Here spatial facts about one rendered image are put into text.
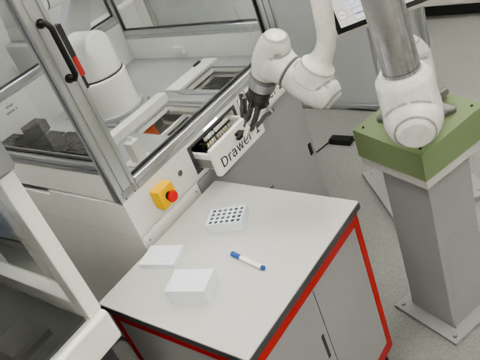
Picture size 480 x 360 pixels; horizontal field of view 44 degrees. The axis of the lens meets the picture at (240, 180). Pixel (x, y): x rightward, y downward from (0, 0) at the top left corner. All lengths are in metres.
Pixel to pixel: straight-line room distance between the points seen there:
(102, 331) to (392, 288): 1.38
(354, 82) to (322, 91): 2.07
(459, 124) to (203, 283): 0.89
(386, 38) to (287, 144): 1.10
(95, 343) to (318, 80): 0.93
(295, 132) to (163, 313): 1.16
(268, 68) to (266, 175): 0.77
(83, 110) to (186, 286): 0.58
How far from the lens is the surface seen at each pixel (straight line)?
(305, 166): 2.66
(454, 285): 2.27
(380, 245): 2.79
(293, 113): 2.55
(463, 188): 2.08
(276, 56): 1.73
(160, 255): 1.88
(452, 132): 1.86
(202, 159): 2.06
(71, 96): 1.74
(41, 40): 1.70
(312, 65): 1.69
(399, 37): 1.53
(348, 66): 3.72
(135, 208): 1.92
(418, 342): 2.39
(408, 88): 1.58
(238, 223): 1.83
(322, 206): 1.83
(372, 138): 1.90
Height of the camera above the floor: 1.86
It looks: 32 degrees down
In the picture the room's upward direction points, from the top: 22 degrees counter-clockwise
